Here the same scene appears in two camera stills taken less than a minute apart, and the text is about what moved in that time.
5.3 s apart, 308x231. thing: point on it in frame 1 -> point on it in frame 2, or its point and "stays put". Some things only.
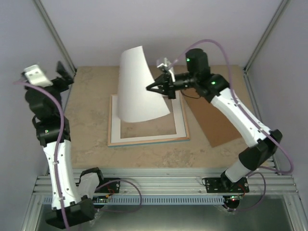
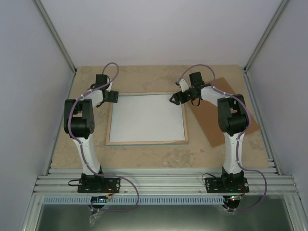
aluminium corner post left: [55, 34] stays put
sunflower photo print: [136, 102] -> [148, 118]
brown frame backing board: [218, 126] stays put
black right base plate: [224, 185] stays put
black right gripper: [168, 89] -> [177, 96]
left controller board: [99, 199] stays put
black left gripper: [64, 85] -> [113, 97]
